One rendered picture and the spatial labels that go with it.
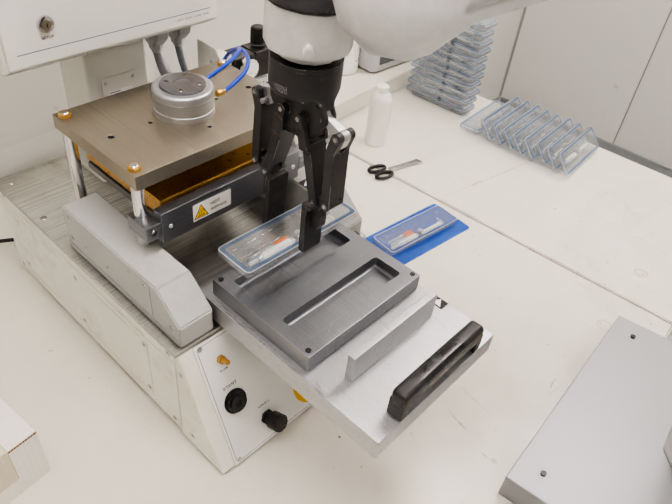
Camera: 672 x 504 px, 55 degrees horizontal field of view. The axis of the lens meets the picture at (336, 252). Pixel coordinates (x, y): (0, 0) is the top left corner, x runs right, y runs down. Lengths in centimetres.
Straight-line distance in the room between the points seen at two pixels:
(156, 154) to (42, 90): 67
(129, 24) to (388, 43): 52
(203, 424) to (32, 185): 47
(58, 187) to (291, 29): 57
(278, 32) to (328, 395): 37
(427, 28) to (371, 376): 39
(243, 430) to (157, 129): 41
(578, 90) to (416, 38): 276
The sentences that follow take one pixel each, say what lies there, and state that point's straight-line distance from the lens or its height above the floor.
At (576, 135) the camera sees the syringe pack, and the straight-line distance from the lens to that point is 168.
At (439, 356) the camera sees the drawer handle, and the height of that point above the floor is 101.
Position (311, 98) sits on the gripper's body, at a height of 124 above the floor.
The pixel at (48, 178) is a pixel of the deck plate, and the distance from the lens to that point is 110.
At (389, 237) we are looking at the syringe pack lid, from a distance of 122.
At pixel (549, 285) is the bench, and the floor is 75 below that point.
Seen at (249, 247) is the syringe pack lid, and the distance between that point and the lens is 75.
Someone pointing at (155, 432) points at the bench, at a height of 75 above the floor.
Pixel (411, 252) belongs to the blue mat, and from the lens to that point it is 123.
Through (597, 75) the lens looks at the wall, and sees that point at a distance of 320.
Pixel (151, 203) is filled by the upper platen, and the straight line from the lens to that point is 82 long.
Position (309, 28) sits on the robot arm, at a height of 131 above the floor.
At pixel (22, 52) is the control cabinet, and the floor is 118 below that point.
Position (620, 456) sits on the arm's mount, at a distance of 99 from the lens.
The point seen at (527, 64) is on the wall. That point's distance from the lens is 331.
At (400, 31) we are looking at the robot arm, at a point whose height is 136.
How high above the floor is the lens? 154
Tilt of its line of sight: 41 degrees down
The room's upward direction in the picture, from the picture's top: 7 degrees clockwise
